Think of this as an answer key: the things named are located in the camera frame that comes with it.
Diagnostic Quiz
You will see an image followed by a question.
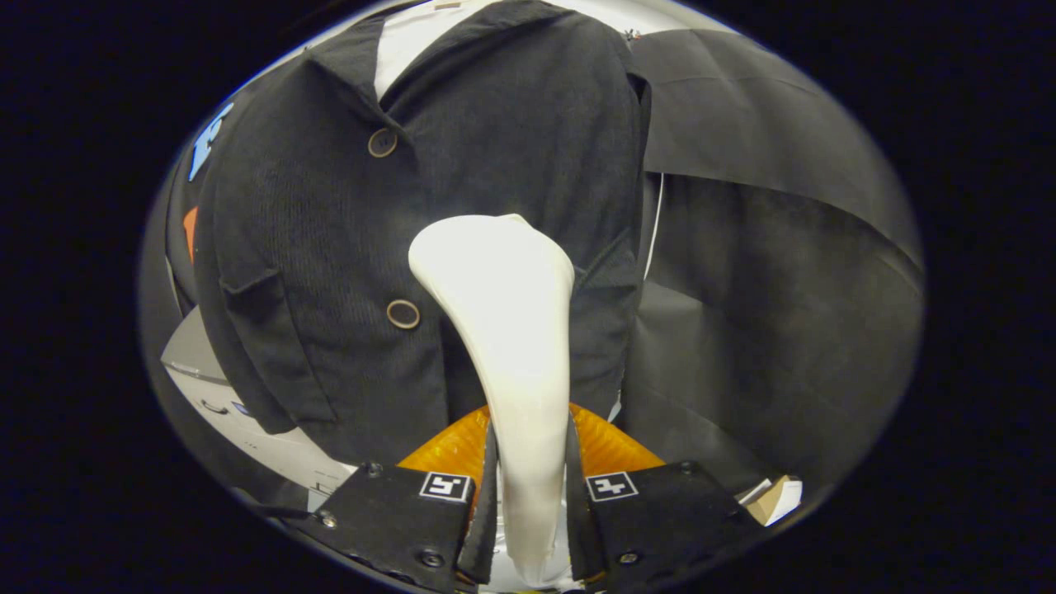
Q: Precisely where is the grey cabinet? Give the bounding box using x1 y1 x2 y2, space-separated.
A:
161 307 360 512

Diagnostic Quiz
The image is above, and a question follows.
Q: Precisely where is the black backdrop cloth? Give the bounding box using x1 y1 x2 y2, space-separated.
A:
139 29 926 504

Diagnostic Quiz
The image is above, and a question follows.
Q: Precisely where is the white hanging cord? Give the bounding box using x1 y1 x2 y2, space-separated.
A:
642 172 666 281

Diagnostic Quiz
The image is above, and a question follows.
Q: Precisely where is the black jacket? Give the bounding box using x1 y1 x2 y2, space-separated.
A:
194 0 653 467

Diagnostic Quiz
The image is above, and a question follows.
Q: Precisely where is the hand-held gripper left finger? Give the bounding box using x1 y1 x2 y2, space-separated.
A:
299 406 499 593

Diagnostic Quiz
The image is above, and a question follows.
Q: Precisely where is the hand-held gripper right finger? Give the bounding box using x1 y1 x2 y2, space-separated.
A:
567 404 764 592

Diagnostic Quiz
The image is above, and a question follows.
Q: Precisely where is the white mannequin torso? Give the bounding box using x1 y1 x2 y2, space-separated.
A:
375 0 496 100

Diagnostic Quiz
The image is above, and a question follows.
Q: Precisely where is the cardboard box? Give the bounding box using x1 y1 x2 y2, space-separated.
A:
745 475 804 527

